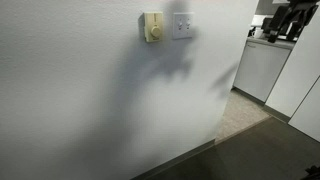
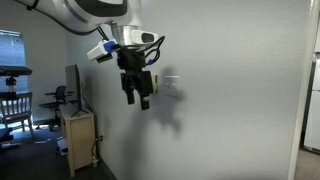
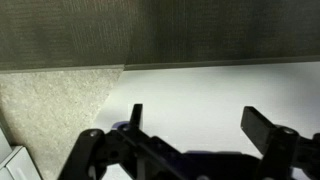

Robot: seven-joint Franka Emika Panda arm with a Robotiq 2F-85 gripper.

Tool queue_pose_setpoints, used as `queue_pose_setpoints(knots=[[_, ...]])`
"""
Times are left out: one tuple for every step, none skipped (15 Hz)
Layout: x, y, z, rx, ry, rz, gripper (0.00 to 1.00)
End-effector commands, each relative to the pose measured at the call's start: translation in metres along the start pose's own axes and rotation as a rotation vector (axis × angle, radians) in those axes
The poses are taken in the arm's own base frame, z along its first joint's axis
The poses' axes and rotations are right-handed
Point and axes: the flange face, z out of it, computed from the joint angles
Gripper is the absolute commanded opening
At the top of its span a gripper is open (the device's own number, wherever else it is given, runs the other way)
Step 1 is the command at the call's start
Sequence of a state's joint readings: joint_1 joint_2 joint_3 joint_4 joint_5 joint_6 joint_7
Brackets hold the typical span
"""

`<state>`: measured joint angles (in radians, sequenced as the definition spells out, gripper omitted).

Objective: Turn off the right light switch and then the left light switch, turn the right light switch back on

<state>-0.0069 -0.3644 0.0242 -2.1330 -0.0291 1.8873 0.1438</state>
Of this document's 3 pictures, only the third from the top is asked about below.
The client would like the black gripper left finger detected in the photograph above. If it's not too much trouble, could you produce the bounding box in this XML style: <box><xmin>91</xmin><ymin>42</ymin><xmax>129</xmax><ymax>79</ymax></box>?
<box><xmin>58</xmin><ymin>103</ymin><xmax>184</xmax><ymax>180</ymax></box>

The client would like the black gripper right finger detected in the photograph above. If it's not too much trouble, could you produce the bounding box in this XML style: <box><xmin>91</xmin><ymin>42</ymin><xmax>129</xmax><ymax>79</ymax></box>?
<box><xmin>239</xmin><ymin>105</ymin><xmax>320</xmax><ymax>180</ymax></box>

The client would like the white kitchen base cabinet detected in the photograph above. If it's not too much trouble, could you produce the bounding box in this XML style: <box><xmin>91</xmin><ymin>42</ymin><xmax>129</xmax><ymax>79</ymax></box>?
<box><xmin>0</xmin><ymin>123</ymin><xmax>43</xmax><ymax>180</ymax></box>

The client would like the dark wall baseboard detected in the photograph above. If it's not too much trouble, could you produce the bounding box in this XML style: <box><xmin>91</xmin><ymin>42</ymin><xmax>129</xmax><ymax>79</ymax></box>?
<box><xmin>0</xmin><ymin>54</ymin><xmax>320</xmax><ymax>73</ymax></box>

